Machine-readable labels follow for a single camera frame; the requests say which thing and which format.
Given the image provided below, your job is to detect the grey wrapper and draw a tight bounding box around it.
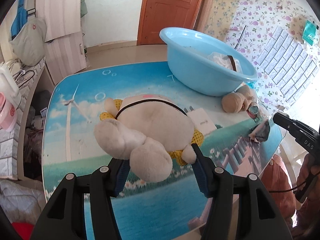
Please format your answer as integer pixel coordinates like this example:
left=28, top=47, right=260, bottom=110
left=248, top=119, right=271, bottom=143

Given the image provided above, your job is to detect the bag with brown band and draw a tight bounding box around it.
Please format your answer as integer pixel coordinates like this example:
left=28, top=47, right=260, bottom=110
left=207, top=52, right=242, bottom=73

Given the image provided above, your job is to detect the white charger cube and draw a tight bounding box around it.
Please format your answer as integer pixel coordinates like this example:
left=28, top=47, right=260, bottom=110
left=187, top=106, right=217, bottom=136

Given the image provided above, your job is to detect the white plush toy yellow net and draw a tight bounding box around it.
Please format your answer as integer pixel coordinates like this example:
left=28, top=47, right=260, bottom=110
left=94, top=94, right=204, bottom=183

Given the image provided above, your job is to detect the clear jar of swabs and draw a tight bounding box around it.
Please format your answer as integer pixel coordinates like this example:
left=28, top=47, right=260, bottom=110
left=247, top=102, right=261, bottom=121

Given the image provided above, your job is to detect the beige plush dog toy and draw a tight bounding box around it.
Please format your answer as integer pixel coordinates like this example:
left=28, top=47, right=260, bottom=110
left=221, top=85, right=257, bottom=113

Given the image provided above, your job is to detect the pink small appliance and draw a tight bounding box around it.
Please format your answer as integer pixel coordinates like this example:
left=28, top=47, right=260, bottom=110
left=0, top=93, right=17, bottom=132

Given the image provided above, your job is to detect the light blue plastic basin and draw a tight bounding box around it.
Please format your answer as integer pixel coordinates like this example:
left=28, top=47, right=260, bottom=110
left=159, top=27, right=258, bottom=96

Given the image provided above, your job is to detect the brown wooden door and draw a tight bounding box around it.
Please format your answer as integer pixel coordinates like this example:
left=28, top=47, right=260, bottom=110
left=137, top=0, right=203, bottom=46

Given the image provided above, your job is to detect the grey tote bag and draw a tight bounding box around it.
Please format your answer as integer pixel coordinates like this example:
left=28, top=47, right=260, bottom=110
left=9, top=17, right=47, bottom=66

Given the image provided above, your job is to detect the green quilted jacket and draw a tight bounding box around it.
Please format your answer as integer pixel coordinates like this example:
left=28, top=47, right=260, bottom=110
left=80, top=0, right=88, bottom=17

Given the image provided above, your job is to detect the white wardrobe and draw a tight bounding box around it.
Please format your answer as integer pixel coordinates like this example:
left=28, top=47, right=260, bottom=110
left=35, top=0, right=87, bottom=84

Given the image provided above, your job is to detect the green wall sign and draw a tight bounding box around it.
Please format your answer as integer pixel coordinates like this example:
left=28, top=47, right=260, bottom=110
left=302, top=20, right=319, bottom=46

